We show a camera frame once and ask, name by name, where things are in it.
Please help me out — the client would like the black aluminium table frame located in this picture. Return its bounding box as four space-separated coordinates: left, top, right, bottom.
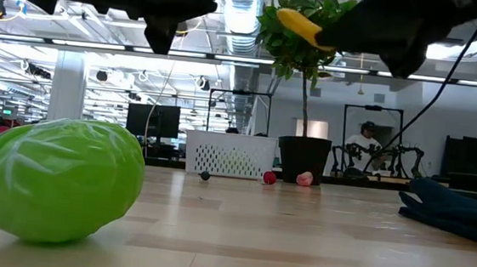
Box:
144 156 477 198

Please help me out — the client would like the black background station frame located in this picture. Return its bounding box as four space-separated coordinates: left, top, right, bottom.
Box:
338 102 406 181
205 87 273 139

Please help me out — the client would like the red cherry toy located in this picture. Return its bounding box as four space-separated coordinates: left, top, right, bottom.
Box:
262 170 278 187

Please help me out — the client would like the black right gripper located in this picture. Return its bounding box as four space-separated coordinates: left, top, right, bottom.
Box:
312 0 468 82

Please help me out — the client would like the black domed object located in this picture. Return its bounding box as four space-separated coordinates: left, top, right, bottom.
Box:
342 166 367 181

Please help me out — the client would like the pink toy food piece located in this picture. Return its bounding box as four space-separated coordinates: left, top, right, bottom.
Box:
295 170 315 188

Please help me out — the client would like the black cabinet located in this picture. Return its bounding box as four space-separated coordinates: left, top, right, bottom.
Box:
439 133 477 194

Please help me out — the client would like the black plant pot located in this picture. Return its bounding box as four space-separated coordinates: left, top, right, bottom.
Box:
275 134 333 188

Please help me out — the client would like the green leafy plant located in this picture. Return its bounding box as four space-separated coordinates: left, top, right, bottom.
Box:
247 0 361 142

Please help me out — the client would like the navy blue folded towel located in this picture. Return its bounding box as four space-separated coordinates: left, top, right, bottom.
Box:
395 175 477 247

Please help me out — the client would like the silver ceiling duct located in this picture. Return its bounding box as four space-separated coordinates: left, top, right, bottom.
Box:
207 0 272 134

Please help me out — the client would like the yellow banana toy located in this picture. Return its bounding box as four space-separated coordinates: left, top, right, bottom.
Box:
274 7 339 54

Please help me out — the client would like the white structural column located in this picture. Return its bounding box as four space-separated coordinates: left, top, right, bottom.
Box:
46 50 90 125

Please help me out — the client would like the green cabbage toy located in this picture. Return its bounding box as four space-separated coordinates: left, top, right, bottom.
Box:
0 113 150 253

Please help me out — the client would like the white perforated plastic basket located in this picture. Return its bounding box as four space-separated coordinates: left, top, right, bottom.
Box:
183 129 280 182

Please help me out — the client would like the long ceiling light strip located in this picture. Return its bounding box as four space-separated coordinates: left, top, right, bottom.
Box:
0 33 477 88

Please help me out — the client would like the yellow hanging cord fixture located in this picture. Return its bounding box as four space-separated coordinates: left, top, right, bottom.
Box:
355 53 368 96

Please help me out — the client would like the black background monitor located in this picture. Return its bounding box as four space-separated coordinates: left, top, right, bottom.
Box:
125 102 182 140

